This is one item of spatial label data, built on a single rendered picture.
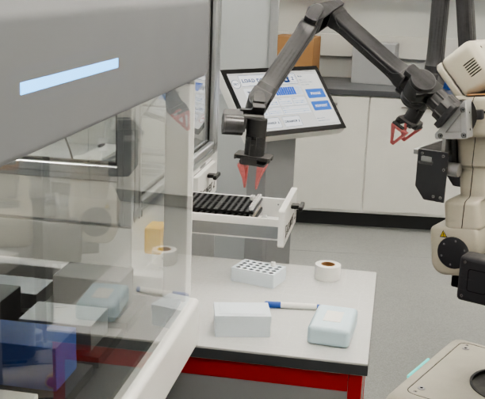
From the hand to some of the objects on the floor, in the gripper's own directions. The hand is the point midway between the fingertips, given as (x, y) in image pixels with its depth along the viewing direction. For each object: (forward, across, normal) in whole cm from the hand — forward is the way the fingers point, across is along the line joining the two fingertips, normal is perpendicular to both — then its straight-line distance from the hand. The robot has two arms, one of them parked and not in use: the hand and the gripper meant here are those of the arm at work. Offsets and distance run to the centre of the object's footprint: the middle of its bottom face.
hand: (250, 185), depth 248 cm
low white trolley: (+96, +16, -35) cm, 104 cm away
